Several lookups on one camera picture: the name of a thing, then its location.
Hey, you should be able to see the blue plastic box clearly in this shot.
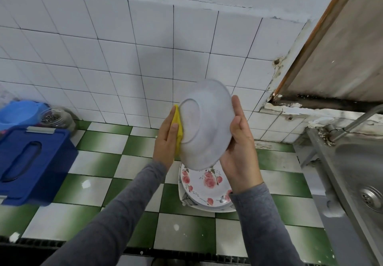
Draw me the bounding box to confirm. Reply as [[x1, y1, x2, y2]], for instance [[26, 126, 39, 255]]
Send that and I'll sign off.
[[0, 125, 79, 207]]

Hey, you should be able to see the metal faucet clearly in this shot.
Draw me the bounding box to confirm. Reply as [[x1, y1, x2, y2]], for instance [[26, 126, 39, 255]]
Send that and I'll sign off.
[[326, 104, 383, 143]]

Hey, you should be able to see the stainless steel sink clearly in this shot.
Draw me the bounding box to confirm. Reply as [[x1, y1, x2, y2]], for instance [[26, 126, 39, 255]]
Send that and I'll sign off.
[[305, 125, 383, 266]]

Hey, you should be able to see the person's right hand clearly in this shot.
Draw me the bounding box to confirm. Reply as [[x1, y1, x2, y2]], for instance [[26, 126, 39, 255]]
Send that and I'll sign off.
[[220, 95, 264, 193]]

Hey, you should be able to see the glass jar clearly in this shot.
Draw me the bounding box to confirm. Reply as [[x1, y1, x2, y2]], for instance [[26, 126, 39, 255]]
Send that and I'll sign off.
[[39, 107, 77, 133]]

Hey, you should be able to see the person's right forearm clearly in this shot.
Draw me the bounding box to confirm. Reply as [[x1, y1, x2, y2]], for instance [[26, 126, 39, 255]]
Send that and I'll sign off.
[[230, 182, 303, 266]]

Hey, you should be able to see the blue plastic bowl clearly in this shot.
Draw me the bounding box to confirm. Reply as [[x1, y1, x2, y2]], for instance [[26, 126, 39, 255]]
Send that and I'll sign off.
[[0, 100, 50, 129]]

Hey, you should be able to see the person's left hand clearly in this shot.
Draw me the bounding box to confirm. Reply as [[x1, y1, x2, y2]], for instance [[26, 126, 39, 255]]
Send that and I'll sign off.
[[152, 106, 180, 169]]

